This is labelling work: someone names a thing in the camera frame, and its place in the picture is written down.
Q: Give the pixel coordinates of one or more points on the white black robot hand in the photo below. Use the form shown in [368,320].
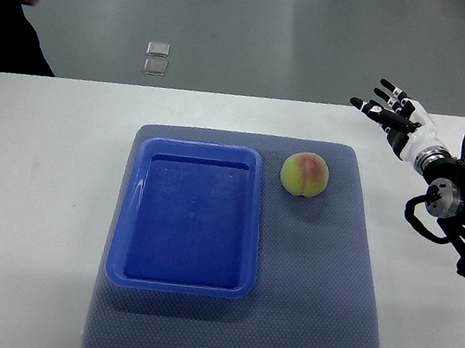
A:
[409,129]

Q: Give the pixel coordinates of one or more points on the yellow-green pink peach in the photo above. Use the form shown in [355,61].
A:
[304,174]

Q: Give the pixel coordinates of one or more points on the upper metal floor plate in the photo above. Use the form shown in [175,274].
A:
[157,48]

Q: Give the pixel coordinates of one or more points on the metal floor plate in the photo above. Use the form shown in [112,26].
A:
[157,48]
[155,67]

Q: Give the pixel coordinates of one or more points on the lower metal floor plate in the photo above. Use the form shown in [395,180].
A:
[155,67]

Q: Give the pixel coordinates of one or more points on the grey-blue textured mat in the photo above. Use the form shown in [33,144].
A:
[314,284]

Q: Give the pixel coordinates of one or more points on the blue plastic tray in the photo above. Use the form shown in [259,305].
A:
[189,221]

